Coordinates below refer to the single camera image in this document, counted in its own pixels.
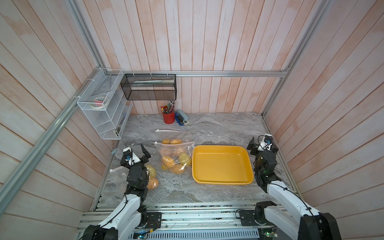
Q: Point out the white wire mesh shelf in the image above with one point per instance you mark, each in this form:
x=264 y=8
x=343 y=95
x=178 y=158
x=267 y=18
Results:
x=109 y=123

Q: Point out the clear zipper bag pink zip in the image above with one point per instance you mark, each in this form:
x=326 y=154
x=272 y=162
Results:
x=122 y=178

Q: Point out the red metal pencil bucket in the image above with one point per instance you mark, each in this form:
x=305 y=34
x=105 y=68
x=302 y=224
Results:
x=169 y=118

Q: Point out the light blue stapler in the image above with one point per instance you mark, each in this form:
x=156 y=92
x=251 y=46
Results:
x=184 y=116

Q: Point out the yellow plastic tray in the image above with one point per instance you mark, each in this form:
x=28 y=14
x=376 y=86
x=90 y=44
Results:
x=221 y=165

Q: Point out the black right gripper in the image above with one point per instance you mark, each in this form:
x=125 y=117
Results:
x=261 y=151

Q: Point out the black mesh wall basket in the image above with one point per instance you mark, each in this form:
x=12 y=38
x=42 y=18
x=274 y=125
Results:
x=149 y=87

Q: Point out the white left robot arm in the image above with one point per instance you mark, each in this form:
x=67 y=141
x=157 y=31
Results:
x=131 y=216

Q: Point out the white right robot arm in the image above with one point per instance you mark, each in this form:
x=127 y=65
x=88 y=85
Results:
x=290 y=213

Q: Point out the tape roll on shelf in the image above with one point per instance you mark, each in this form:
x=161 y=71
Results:
x=100 y=102

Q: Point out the coloured pencils bunch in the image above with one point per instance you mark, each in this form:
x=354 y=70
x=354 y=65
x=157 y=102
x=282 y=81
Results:
x=169 y=107

